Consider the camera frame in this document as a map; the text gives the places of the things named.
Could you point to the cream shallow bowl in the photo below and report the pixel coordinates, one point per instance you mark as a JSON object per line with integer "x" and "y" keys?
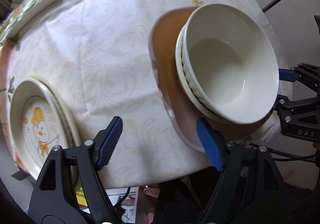
{"x": 185, "y": 86}

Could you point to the yellow snack bag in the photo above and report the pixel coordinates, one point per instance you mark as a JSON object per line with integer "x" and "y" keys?
{"x": 80, "y": 196}

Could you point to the cream patterned tablecloth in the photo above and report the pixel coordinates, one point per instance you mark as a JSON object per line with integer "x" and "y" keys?
{"x": 95, "y": 53}

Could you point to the small white rectangular tray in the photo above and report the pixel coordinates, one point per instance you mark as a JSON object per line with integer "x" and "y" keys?
{"x": 29, "y": 15}

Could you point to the large white deep plate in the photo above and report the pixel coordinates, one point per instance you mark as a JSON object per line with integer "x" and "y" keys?
{"x": 269, "y": 128}

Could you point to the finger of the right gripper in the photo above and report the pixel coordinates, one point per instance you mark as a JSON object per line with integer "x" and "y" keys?
{"x": 288, "y": 75}
{"x": 283, "y": 103}

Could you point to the white ribbed bowl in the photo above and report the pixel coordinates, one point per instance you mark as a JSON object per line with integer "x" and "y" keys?
{"x": 188, "y": 71}

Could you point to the pink plate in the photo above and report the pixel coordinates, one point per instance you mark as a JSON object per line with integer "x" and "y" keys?
{"x": 182, "y": 113}

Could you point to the person's right hand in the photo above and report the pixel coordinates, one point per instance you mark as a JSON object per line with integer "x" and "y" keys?
{"x": 316, "y": 145}

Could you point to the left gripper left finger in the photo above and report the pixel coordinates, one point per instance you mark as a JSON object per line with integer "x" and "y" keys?
{"x": 92, "y": 156}

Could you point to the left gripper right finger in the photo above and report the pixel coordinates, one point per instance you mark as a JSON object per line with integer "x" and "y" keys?
{"x": 226, "y": 157}

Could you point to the duck pattern plate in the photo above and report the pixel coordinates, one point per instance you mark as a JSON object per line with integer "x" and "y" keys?
{"x": 19, "y": 98}
{"x": 46, "y": 123}

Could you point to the plain white bowl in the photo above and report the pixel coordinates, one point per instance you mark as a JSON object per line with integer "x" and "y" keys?
{"x": 233, "y": 61}

